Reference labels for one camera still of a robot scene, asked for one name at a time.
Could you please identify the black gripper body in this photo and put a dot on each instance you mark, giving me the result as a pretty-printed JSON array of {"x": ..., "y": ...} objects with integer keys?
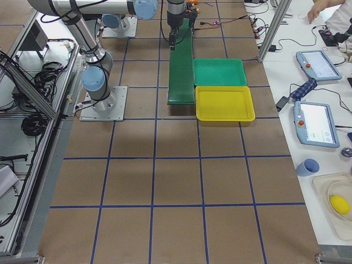
[{"x": 174, "y": 20}]

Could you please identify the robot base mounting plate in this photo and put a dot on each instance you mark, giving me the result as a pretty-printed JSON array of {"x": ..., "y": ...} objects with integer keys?
[{"x": 108, "y": 110}]

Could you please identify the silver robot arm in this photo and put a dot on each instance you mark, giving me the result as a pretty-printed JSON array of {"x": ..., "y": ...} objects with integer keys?
[{"x": 95, "y": 77}]

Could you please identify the person's bare hand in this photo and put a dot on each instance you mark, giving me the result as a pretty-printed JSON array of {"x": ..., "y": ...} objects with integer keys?
[{"x": 313, "y": 13}]

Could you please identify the green plastic tray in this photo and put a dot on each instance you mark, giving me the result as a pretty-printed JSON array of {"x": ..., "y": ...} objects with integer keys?
[{"x": 219, "y": 72}]

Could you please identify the green conveyor belt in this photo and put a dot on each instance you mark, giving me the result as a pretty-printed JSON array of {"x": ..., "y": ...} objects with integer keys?
[{"x": 181, "y": 89}]

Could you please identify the yellow plastic tray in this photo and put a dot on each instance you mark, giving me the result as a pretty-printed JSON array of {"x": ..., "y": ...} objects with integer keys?
[{"x": 224, "y": 104}]

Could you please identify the black power adapter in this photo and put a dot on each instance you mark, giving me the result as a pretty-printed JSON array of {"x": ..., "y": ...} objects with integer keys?
[{"x": 281, "y": 103}]

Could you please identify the folded blue plaid umbrella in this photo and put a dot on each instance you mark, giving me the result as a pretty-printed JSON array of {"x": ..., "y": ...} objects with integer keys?
[{"x": 304, "y": 89}]

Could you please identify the upper blue teach pendant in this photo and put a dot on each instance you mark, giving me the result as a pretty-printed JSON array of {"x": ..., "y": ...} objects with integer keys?
[{"x": 316, "y": 64}]

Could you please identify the blue teach pendant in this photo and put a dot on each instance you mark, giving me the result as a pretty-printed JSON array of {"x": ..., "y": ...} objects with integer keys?
[
  {"x": 314, "y": 124},
  {"x": 316, "y": 64}
]

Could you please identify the lower blue teach pendant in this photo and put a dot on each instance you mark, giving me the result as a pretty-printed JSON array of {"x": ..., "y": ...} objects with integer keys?
[{"x": 314, "y": 124}]

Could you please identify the blue plastic cup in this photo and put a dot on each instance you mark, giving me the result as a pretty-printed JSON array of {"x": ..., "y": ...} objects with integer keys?
[{"x": 307, "y": 167}]

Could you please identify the white bowl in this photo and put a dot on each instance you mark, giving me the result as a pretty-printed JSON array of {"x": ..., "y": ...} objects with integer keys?
[{"x": 343, "y": 189}]

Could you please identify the yellow lemon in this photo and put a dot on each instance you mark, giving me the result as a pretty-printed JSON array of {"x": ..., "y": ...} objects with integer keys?
[{"x": 339, "y": 204}]

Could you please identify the aluminium frame post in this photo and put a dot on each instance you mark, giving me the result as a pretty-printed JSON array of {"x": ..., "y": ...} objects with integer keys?
[{"x": 281, "y": 8}]

